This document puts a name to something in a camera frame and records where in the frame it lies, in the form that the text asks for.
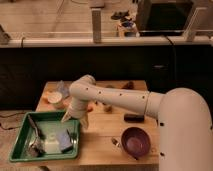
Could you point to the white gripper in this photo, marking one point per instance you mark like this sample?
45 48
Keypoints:
77 109

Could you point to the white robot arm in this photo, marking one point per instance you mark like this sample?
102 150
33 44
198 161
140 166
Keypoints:
184 120

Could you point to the green plastic tray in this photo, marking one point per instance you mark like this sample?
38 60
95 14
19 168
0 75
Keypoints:
50 124

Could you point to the metal utensil in tray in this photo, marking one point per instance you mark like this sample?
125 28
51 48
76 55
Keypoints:
36 149

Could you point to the white cup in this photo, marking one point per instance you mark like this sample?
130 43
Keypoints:
56 99

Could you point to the clear plastic bag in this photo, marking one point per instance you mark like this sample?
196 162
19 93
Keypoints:
63 89

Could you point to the wooden cutting board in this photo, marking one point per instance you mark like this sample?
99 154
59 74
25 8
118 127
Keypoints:
95 146

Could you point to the small metal utensil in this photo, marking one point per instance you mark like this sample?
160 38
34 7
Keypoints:
115 142

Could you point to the black rectangular block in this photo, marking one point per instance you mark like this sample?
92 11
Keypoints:
134 118

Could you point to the brown object at back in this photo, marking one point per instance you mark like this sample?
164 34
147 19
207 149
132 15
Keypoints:
129 85

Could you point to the purple bowl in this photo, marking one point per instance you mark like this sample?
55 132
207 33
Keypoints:
135 142

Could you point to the dark monitor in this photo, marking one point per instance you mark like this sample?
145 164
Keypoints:
156 17

